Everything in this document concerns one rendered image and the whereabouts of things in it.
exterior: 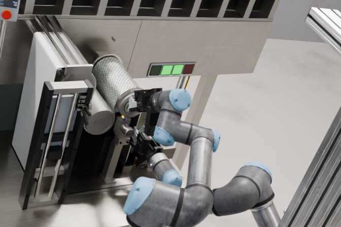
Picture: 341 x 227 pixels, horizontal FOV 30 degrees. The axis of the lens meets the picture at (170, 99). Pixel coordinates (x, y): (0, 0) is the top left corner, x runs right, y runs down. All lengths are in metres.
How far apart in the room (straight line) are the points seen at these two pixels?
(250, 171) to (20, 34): 1.01
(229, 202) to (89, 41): 0.93
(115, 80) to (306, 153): 2.79
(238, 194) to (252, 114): 3.11
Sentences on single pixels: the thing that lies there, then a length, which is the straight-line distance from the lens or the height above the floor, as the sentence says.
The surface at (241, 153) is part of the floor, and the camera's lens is 4.72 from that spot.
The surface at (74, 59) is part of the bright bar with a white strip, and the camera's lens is 2.25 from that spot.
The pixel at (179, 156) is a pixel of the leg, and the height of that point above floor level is 0.46.
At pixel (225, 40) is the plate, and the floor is 1.34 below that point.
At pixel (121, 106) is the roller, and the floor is 1.25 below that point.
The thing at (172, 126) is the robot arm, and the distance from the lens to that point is 2.13.
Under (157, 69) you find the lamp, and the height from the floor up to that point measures 1.19.
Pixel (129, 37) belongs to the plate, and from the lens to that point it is 2.72.
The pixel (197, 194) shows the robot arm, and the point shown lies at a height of 1.45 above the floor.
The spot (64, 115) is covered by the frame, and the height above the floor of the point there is 1.30.
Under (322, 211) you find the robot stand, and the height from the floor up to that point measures 1.71.
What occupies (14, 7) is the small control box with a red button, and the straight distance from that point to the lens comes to 2.05.
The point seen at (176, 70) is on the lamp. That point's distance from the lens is 2.95.
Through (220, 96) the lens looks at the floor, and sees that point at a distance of 5.29.
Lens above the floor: 2.58
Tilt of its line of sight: 31 degrees down
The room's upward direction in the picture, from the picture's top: 19 degrees clockwise
